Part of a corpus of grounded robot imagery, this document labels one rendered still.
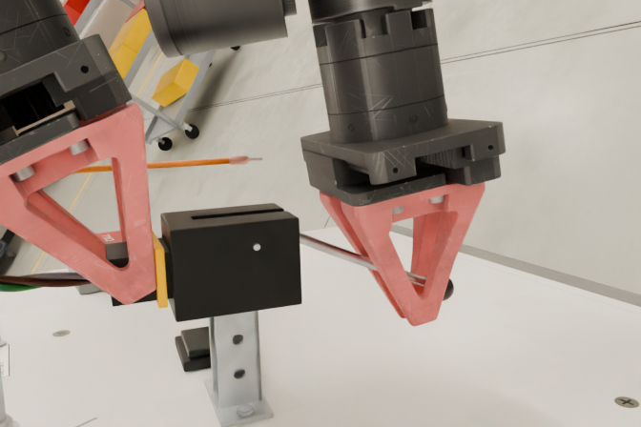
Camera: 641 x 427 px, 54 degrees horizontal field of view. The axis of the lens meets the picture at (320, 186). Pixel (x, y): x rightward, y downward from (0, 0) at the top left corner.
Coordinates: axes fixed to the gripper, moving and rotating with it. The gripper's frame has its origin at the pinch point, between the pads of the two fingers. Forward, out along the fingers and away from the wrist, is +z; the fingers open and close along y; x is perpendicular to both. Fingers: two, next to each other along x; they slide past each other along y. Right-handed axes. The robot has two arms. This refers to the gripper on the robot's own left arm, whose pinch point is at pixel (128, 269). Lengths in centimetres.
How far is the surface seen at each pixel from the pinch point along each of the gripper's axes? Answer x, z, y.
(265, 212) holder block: 6.6, 0.8, -0.2
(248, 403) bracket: 1.7, 8.1, 1.2
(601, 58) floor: 132, 43, -111
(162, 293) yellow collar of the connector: 0.8, 1.1, 1.9
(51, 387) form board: -6.3, 4.9, -5.1
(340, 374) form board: 6.4, 10.4, -0.3
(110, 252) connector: -0.3, -1.1, 0.3
